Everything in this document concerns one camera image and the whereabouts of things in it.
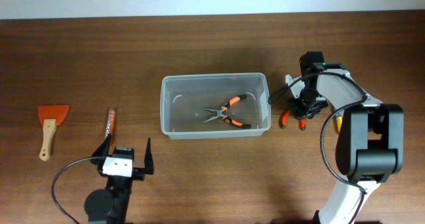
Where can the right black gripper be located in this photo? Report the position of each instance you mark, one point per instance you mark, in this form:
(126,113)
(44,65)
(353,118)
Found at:
(302,113)

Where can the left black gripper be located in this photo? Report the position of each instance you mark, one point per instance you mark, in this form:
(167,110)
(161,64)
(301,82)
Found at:
(139,173)

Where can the small orange cutting pliers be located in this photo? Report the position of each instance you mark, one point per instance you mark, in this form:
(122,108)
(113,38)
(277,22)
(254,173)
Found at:
(283,119)

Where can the clear case coloured screwdrivers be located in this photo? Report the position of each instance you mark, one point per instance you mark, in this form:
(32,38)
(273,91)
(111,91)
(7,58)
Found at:
(339,122)

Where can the orange scraper wooden handle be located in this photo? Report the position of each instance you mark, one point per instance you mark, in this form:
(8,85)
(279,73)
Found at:
(50,117)

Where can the orange black long-nose pliers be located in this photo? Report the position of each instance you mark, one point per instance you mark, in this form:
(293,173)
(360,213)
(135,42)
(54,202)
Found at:
(223,113)

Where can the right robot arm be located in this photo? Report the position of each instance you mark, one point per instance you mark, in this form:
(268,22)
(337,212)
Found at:
(361,142)

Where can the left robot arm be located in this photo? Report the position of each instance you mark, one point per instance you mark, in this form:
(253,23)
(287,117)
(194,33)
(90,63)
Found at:
(110,204)

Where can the clear plastic container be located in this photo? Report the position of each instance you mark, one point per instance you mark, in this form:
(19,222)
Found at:
(184,97)

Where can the orange screwdriver bit holder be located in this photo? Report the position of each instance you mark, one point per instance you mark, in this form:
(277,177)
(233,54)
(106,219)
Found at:
(110,122)

